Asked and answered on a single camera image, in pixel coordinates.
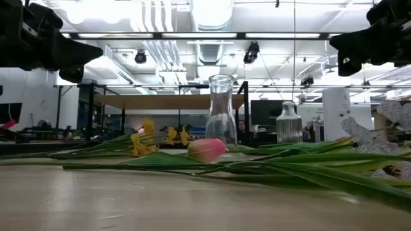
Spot round black ceiling spotlight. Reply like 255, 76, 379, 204
134, 49, 148, 65

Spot black computer monitor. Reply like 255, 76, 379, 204
250, 99, 298, 126

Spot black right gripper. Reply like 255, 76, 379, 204
329, 0, 411, 78

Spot white cabinet pillar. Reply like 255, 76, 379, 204
322, 88, 351, 142

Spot black overhead rig beam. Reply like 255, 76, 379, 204
60, 31, 343, 41

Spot black metal frame stand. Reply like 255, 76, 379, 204
235, 81, 250, 146

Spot wooden shelf board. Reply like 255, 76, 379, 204
94, 94, 245, 110

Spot tall clear glass vase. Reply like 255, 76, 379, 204
205, 74, 239, 150

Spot pink artificial tulip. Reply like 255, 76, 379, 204
0, 138, 227, 168

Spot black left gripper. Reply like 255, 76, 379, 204
0, 0, 104, 84

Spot thin hanging cable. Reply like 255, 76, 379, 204
292, 0, 297, 101

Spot black wall screen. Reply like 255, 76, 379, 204
0, 102, 22, 124

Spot short ribbed glass vase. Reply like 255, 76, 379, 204
275, 101, 303, 144

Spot black background rig frame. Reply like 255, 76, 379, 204
53, 82, 209, 144

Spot beige wooden post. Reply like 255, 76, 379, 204
373, 110, 391, 133

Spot black table edge frame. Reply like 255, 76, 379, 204
0, 140, 97, 156

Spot white ceiling air duct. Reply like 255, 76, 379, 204
189, 0, 235, 32

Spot yellow artificial flower bunch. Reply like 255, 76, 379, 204
0, 117, 191, 160

